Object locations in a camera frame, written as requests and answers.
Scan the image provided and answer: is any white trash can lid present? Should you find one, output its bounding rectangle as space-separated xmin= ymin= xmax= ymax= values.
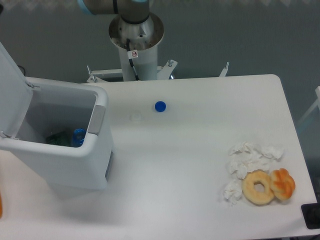
xmin=0 ymin=45 xmax=40 ymax=139

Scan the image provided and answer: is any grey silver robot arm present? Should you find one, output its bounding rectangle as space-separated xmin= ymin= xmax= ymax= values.
xmin=77 ymin=0 xmax=164 ymax=51

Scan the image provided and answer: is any blue bottle cap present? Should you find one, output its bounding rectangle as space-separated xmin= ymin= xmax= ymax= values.
xmin=154 ymin=100 xmax=167 ymax=113

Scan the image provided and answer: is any white trash can body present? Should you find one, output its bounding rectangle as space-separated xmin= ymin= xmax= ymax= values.
xmin=0 ymin=77 xmax=114 ymax=190

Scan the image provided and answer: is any blue plastic bottle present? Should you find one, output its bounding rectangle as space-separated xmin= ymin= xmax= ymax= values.
xmin=71 ymin=128 xmax=86 ymax=148

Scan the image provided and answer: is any large crumpled white tissue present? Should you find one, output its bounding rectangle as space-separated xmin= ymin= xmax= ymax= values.
xmin=227 ymin=141 xmax=285 ymax=180

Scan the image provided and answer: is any green crumpled wrapper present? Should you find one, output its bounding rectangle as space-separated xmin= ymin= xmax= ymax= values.
xmin=45 ymin=131 xmax=71 ymax=147

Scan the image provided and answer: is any small crumpled white tissue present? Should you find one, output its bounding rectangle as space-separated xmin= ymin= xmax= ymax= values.
xmin=223 ymin=179 xmax=243 ymax=206

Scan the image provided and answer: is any orange glazed twisted donut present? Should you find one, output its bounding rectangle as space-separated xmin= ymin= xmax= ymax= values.
xmin=270 ymin=168 xmax=296 ymax=201

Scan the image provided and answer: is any black device at corner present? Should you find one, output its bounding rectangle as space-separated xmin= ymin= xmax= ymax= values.
xmin=301 ymin=203 xmax=320 ymax=230

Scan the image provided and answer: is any orange object at edge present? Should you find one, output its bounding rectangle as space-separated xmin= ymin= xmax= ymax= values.
xmin=0 ymin=190 xmax=4 ymax=219

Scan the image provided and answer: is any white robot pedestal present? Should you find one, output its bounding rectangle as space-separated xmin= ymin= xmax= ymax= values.
xmin=86 ymin=43 xmax=178 ymax=83

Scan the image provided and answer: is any plain ring donut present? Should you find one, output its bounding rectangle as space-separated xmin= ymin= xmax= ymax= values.
xmin=241 ymin=170 xmax=275 ymax=205

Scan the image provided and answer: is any white frame at right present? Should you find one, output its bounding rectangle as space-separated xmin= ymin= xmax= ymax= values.
xmin=296 ymin=86 xmax=320 ymax=134

